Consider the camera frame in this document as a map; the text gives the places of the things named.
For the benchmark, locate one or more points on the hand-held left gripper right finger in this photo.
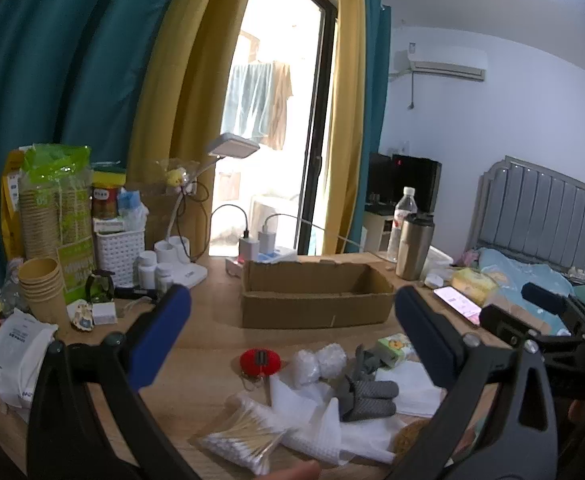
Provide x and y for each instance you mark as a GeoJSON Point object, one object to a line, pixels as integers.
{"type": "Point", "coordinates": [427, 340]}

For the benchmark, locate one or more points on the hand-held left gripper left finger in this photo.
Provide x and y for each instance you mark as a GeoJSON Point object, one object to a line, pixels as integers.
{"type": "Point", "coordinates": [160, 335]}

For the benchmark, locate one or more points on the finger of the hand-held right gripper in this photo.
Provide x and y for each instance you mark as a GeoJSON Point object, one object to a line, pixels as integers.
{"type": "Point", "coordinates": [547, 296]}
{"type": "Point", "coordinates": [499, 325]}

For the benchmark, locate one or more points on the green cartoon tissue pack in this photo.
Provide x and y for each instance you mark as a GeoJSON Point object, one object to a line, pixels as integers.
{"type": "Point", "coordinates": [395, 347]}

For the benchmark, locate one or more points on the grey dotted glove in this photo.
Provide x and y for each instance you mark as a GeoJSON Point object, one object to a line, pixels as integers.
{"type": "Point", "coordinates": [372, 399]}
{"type": "Point", "coordinates": [367, 360]}

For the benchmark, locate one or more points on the brown cardboard box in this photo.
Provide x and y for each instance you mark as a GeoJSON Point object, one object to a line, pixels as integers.
{"type": "Point", "coordinates": [312, 305]}

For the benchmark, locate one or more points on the bag of cotton swabs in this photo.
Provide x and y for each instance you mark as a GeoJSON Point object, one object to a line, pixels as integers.
{"type": "Point", "coordinates": [237, 435]}

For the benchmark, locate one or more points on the person's right hand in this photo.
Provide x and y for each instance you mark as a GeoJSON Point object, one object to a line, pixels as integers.
{"type": "Point", "coordinates": [581, 412]}

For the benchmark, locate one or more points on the person's left hand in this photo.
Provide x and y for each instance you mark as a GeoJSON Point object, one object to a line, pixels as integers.
{"type": "Point", "coordinates": [295, 471]}

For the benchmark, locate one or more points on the light blue blanket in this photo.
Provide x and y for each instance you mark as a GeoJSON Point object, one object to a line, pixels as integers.
{"type": "Point", "coordinates": [517, 270]}

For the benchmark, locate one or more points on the black smartphone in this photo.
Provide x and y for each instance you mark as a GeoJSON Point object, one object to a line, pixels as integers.
{"type": "Point", "coordinates": [457, 302]}

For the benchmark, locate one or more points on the white paper napkin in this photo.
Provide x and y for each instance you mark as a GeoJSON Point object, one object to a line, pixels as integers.
{"type": "Point", "coordinates": [412, 390]}

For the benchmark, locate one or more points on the yellow banana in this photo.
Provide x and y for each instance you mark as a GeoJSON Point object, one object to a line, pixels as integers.
{"type": "Point", "coordinates": [472, 280]}

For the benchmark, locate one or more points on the white pill bottle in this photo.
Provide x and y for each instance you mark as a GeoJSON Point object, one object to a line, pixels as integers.
{"type": "Point", "coordinates": [147, 267]}
{"type": "Point", "coordinates": [163, 277]}

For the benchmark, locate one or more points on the small white box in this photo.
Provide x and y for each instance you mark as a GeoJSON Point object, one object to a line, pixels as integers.
{"type": "Point", "coordinates": [105, 313]}

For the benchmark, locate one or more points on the white oval device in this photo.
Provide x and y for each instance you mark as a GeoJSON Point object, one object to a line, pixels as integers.
{"type": "Point", "coordinates": [433, 279]}

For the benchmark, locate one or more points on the small ceramic figurine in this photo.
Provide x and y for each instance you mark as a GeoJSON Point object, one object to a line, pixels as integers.
{"type": "Point", "coordinates": [82, 317]}

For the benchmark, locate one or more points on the white plastic container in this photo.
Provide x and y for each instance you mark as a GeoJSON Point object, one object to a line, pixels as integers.
{"type": "Point", "coordinates": [440, 257]}

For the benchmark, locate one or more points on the grey padded headboard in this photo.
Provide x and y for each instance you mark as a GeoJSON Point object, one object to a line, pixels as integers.
{"type": "Point", "coordinates": [537, 210]}

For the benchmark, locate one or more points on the white plastic basket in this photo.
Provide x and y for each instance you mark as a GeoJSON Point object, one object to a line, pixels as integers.
{"type": "Point", "coordinates": [120, 255]}

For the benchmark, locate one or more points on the stainless steel tumbler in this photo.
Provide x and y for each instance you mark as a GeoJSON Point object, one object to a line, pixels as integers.
{"type": "Point", "coordinates": [412, 250]}

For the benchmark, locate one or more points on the clear plastic wrap ball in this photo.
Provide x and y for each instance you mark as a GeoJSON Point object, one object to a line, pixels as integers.
{"type": "Point", "coordinates": [332, 357]}

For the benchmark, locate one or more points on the woven round coaster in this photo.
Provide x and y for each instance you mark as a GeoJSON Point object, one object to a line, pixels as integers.
{"type": "Point", "coordinates": [412, 437]}

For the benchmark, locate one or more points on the white small cabinet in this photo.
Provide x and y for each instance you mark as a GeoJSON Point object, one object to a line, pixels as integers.
{"type": "Point", "coordinates": [377, 230]}

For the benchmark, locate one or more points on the loose brown paper cup stack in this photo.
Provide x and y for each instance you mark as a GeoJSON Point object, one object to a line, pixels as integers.
{"type": "Point", "coordinates": [45, 295]}

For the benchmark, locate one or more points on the blue white packet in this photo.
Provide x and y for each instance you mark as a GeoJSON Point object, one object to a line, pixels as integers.
{"type": "Point", "coordinates": [128, 202]}

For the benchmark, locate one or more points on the clear plastic water bottle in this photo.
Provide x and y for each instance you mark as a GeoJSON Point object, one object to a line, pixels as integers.
{"type": "Point", "coordinates": [406, 205]}

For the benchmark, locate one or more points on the white textured cloth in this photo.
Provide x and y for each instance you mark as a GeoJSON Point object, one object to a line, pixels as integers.
{"type": "Point", "coordinates": [317, 425]}

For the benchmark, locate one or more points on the white power strip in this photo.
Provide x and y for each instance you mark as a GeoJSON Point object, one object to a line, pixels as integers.
{"type": "Point", "coordinates": [277, 256]}

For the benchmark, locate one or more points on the glass jar with label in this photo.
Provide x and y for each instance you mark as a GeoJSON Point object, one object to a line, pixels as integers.
{"type": "Point", "coordinates": [105, 202]}

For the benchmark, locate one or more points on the white wet wipes pack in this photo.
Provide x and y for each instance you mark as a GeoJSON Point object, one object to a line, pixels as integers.
{"type": "Point", "coordinates": [15, 360]}

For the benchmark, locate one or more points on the black appliance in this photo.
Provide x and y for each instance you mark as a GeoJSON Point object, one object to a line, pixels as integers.
{"type": "Point", "coordinates": [412, 175]}

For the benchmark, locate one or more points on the yellow green sponge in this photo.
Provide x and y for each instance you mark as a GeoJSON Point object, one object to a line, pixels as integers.
{"type": "Point", "coordinates": [107, 174]}

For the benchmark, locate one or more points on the bagged stack of paper cups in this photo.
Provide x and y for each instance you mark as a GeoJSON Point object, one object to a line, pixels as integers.
{"type": "Point", "coordinates": [52, 200]}

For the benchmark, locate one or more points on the tall yellow package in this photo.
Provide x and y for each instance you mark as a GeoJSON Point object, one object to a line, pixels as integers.
{"type": "Point", "coordinates": [8, 220]}

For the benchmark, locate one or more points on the white desk lamp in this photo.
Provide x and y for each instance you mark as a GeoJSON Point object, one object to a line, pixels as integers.
{"type": "Point", "coordinates": [232, 145]}

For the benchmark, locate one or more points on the narrow yellow curtain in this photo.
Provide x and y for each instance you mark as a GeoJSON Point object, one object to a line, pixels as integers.
{"type": "Point", "coordinates": [347, 110]}

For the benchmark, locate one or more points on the hanging blue towel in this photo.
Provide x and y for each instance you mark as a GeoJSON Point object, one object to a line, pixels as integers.
{"type": "Point", "coordinates": [247, 100]}

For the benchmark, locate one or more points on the wide yellow curtain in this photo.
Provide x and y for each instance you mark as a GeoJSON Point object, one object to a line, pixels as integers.
{"type": "Point", "coordinates": [187, 85]}

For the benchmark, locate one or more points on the white air conditioner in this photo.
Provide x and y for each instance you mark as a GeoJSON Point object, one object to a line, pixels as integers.
{"type": "Point", "coordinates": [442, 60]}

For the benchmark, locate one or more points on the hanging tan shirt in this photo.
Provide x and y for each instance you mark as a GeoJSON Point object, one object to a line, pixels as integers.
{"type": "Point", "coordinates": [278, 105]}

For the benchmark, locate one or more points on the narrow teal curtain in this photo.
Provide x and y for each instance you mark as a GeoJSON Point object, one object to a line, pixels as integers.
{"type": "Point", "coordinates": [375, 85]}

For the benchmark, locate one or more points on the large teal curtain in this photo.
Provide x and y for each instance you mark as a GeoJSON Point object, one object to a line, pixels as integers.
{"type": "Point", "coordinates": [72, 60]}

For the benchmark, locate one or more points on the dark balcony door frame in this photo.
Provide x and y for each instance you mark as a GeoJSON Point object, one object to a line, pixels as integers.
{"type": "Point", "coordinates": [322, 110]}

